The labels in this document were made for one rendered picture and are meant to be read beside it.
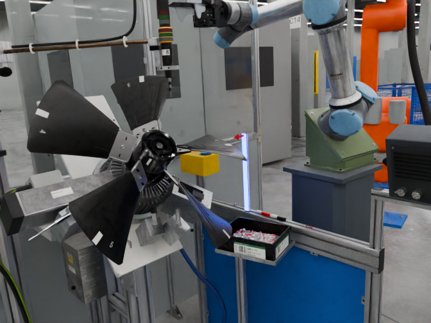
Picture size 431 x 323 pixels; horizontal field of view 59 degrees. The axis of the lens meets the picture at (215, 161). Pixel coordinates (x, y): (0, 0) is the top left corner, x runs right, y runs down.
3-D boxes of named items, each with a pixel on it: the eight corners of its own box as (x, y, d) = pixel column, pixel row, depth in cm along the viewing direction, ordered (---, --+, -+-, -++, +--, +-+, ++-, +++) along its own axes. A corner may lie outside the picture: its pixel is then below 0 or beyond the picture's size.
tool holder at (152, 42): (148, 70, 119) (145, 38, 117) (155, 70, 126) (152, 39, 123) (176, 69, 117) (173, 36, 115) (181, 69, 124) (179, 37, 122)
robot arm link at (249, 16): (250, 31, 148) (263, 15, 142) (230, 31, 141) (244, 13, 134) (240, 15, 150) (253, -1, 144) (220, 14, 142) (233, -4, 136)
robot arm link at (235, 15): (239, 0, 135) (223, 4, 140) (230, -1, 131) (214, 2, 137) (240, 22, 136) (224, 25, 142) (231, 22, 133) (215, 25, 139)
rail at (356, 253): (192, 211, 184) (190, 195, 182) (197, 209, 187) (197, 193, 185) (378, 275, 120) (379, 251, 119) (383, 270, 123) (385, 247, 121)
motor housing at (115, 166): (113, 227, 125) (126, 209, 116) (84, 168, 131) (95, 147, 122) (169, 207, 140) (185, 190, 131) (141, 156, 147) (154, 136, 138)
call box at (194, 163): (181, 174, 179) (179, 152, 177) (197, 170, 186) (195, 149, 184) (203, 180, 168) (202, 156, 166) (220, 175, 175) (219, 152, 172)
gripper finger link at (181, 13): (169, 20, 125) (195, 20, 129) (167, 1, 124) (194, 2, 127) (167, 22, 128) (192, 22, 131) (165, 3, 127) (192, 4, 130)
